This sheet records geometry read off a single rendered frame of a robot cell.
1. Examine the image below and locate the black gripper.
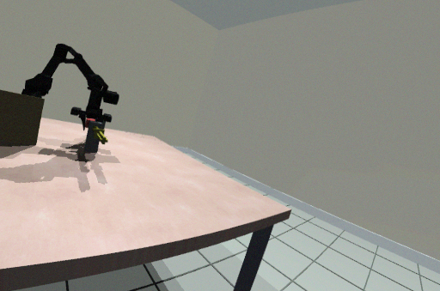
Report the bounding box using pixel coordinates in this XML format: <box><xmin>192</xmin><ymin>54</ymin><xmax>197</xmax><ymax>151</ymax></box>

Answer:
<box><xmin>70</xmin><ymin>100</ymin><xmax>112</xmax><ymax>130</ymax></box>

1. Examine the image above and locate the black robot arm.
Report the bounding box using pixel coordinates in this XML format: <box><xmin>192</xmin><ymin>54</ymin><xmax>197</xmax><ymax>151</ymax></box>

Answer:
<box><xmin>21</xmin><ymin>43</ymin><xmax>119</xmax><ymax>119</ymax></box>

